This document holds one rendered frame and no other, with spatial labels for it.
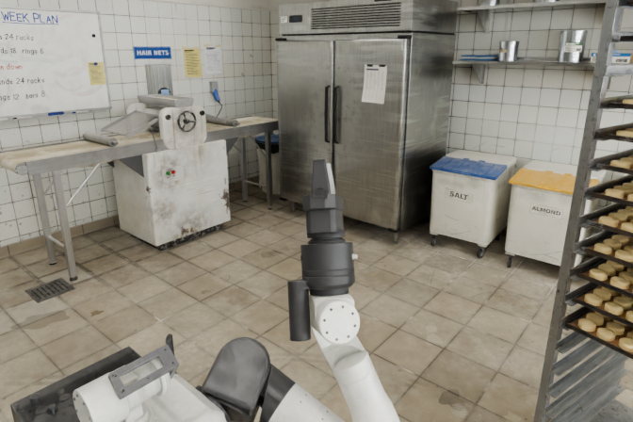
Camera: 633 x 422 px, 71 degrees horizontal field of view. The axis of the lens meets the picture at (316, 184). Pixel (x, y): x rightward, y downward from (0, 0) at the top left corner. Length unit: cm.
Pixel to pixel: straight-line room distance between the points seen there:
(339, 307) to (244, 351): 23
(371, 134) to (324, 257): 312
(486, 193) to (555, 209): 50
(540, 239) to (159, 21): 390
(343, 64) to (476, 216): 166
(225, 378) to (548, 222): 309
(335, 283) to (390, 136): 304
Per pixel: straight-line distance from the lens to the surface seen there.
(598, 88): 153
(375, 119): 377
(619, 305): 173
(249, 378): 85
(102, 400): 70
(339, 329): 72
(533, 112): 422
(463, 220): 388
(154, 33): 484
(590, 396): 227
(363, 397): 79
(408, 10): 367
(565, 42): 390
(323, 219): 72
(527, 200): 365
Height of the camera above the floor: 165
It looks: 17 degrees down
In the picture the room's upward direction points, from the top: straight up
